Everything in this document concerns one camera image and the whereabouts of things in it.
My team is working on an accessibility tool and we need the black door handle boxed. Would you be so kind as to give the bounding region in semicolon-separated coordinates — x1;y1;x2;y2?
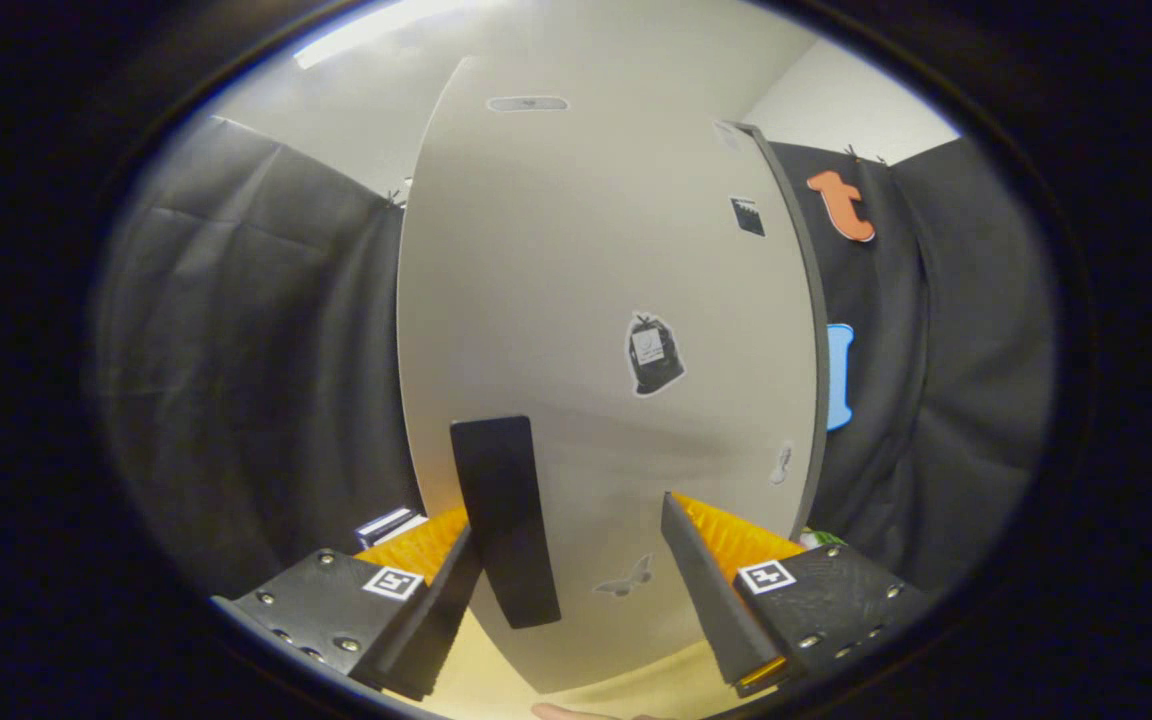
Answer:
449;415;563;631

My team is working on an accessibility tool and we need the white shoe cabinet door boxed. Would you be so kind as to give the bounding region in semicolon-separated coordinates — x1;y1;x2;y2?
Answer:
396;55;822;694

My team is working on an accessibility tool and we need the stack of books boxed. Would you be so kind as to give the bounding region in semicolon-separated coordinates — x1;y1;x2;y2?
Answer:
354;506;429;551

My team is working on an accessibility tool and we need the grey shoe cabinet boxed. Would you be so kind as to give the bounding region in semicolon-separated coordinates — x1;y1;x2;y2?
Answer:
736;122;830;541

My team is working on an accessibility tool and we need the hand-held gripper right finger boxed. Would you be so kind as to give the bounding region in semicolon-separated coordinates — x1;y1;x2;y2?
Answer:
660;492;937;699

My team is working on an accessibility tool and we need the black backdrop cloth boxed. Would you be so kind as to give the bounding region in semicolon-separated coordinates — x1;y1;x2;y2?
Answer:
91;115;1057;601

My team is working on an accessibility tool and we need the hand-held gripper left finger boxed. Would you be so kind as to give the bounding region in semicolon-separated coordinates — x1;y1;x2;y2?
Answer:
211;505;485;703

